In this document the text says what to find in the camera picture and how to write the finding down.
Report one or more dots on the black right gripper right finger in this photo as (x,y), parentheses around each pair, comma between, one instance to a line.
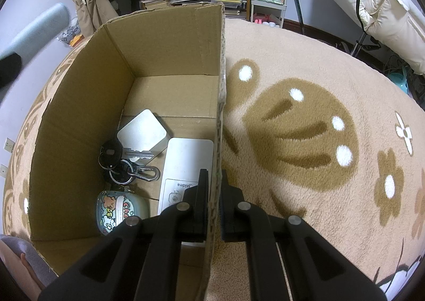
(288,259)

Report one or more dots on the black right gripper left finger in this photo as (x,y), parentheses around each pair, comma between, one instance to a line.
(140,259)

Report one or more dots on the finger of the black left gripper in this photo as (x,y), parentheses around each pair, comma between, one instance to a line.
(10,68)

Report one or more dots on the black key bunch with carabiner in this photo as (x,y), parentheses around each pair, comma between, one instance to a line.
(122,163)

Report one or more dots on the white box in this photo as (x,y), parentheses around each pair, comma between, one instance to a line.
(183,161)

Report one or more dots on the brown cardboard box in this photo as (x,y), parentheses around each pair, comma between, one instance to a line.
(170,61)

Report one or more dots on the cartoon printed case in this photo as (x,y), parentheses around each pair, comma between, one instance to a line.
(113,207)

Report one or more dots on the beige hanging coat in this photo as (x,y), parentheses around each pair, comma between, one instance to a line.
(92,14)

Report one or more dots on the white power adapter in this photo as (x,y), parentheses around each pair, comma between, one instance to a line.
(143,137)

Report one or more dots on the beige patterned round rug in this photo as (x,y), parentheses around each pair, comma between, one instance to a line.
(308,131)

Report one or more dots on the cream puffy jacket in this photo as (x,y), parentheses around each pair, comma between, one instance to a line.
(398,24)

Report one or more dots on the wall power outlet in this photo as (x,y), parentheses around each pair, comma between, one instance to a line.
(9,145)

